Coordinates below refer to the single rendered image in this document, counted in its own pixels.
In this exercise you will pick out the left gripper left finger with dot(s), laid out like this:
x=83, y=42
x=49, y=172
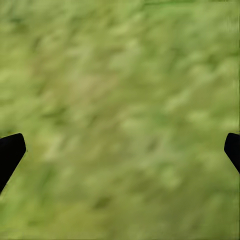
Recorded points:
x=12, y=150

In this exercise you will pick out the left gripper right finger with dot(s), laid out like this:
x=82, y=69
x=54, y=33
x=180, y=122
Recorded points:
x=232, y=149

